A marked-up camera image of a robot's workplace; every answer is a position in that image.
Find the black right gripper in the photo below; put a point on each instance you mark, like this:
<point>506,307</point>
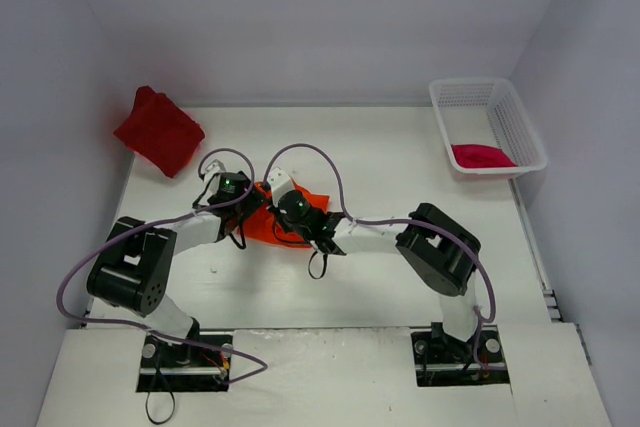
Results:
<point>275,208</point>

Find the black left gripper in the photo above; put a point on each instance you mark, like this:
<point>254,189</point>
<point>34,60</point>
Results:
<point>255,195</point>

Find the orange t shirt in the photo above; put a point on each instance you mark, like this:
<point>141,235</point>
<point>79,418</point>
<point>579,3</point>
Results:
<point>262,226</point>

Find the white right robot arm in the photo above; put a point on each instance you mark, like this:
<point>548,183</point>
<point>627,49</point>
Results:
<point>436,247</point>

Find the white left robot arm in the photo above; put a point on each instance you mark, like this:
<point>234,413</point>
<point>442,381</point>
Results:
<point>133,274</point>

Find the folded dark red t shirt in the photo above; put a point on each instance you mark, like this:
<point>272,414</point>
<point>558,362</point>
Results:
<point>158,130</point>

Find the magenta t shirt in basket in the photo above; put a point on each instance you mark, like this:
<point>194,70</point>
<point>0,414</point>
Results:
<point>477,156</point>

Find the white plastic basket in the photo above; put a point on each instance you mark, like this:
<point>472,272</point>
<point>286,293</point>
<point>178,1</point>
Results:
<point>486,111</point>

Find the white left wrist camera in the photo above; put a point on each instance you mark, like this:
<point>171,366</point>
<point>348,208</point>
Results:
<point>214,168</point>

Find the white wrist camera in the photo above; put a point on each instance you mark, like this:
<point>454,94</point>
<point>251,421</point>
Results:
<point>214,168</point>
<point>280,183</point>

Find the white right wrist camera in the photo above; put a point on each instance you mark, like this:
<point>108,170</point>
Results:
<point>280,183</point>

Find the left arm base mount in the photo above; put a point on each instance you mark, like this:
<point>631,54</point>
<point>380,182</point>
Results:
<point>169,367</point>

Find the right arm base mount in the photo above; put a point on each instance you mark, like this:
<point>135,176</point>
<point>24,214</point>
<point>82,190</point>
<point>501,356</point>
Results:
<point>443,361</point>

